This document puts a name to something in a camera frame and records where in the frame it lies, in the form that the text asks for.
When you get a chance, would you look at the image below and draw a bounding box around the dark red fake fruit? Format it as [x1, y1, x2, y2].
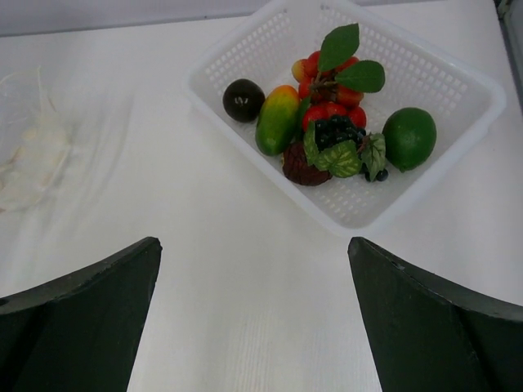
[282, 141, 333, 186]

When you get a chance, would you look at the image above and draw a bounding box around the fake strawberry bunch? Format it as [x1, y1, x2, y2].
[291, 23, 386, 109]

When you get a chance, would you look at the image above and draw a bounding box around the dark fake grape bunch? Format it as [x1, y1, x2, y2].
[303, 116, 388, 182]

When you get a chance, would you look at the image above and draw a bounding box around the clear zip top bag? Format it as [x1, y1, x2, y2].
[1, 68, 72, 212]

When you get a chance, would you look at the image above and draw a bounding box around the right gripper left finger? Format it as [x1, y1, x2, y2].
[1, 237, 162, 391]

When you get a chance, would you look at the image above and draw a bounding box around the white plastic basket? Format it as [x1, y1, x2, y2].
[184, 1, 506, 236]

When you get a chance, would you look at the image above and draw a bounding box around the green fake lime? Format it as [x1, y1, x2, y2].
[382, 107, 437, 172]
[255, 85, 300, 156]

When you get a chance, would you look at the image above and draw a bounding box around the right frame post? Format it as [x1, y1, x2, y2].
[494, 0, 522, 105]

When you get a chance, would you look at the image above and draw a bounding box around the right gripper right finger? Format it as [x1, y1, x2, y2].
[347, 237, 522, 391]

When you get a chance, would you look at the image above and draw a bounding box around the dark purple fake plum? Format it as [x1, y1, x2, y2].
[222, 78, 266, 123]

